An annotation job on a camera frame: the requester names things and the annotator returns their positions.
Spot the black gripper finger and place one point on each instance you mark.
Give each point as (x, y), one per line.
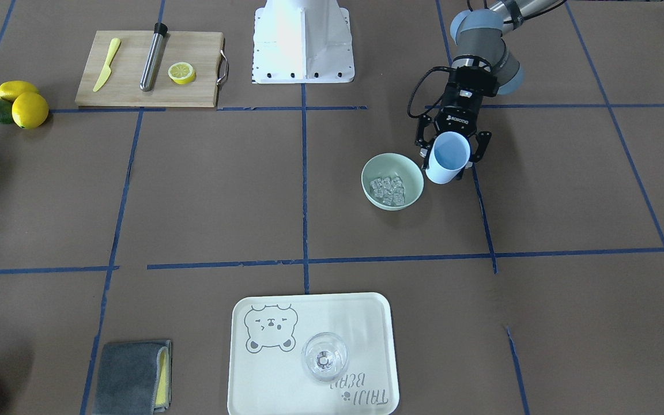
(478, 145)
(425, 138)

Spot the ice cubes in bowl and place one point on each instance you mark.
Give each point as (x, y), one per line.
(388, 190)

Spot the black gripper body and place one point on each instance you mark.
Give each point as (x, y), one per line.
(456, 118)

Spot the yellow lemon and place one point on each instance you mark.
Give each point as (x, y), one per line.
(11, 90)
(30, 110)

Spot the steel muddler black cap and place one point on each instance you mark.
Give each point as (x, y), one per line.
(155, 54)

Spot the clear wine glass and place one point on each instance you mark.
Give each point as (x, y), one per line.
(325, 357)

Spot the cream bear tray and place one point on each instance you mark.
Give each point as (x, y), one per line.
(266, 371)

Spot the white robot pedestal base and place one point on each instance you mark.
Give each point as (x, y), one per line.
(302, 42)

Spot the yellow plastic knife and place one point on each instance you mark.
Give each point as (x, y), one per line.
(106, 70)

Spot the light blue plastic cup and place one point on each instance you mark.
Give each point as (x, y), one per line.
(449, 155)

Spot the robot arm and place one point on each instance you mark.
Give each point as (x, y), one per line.
(483, 67)

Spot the grey folded cloth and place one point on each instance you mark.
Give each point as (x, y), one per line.
(134, 378)

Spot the green ceramic bowl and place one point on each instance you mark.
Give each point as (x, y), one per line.
(389, 164)

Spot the yellow lemon front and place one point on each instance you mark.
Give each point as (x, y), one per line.
(30, 110)

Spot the halved lemon slice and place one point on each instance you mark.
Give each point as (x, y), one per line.
(182, 73)

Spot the yellow lemon back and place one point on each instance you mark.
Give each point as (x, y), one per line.
(11, 90)

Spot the wooden cutting board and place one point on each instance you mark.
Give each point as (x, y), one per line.
(200, 49)

